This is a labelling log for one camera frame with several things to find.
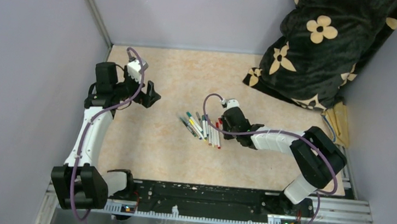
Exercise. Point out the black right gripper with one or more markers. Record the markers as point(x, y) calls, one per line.
point(224, 123)

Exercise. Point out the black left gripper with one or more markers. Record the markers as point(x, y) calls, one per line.
point(141, 93)

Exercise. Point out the red white marker pen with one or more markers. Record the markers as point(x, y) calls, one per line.
point(217, 136)

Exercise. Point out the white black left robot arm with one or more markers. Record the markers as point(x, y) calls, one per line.
point(77, 183)

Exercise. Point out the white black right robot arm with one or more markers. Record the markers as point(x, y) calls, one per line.
point(317, 157)

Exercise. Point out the green cap marker pen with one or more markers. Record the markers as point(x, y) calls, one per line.
point(196, 125)

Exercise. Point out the dark grey marker pen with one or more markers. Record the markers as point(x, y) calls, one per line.
point(188, 127)

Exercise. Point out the yellow cloth bag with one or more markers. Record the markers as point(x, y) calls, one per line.
point(336, 120)

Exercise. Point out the black floral blanket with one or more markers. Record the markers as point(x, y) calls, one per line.
point(324, 45)

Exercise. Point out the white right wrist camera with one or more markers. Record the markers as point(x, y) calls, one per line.
point(229, 103)

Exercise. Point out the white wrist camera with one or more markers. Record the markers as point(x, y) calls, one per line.
point(134, 69)
point(229, 103)

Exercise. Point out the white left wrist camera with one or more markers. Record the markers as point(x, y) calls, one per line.
point(134, 69)

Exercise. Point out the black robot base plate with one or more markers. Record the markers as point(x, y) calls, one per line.
point(212, 202)

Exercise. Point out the aluminium frame rail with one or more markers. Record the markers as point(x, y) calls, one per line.
point(326, 210)

